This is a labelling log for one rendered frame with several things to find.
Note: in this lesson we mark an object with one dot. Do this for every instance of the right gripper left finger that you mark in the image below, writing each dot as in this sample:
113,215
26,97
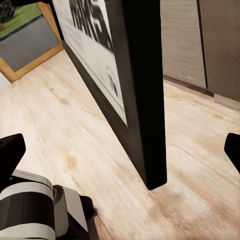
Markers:
12,149

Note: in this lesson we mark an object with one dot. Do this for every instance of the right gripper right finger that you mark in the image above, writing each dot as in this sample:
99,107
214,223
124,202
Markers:
232,149

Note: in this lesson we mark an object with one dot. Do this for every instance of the dishwasher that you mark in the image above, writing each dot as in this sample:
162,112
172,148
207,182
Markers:
183,53

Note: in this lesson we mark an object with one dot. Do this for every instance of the door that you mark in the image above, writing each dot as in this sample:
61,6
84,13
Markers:
28,37

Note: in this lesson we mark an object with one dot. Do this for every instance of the poster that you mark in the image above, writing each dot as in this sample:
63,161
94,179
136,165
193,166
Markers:
116,47

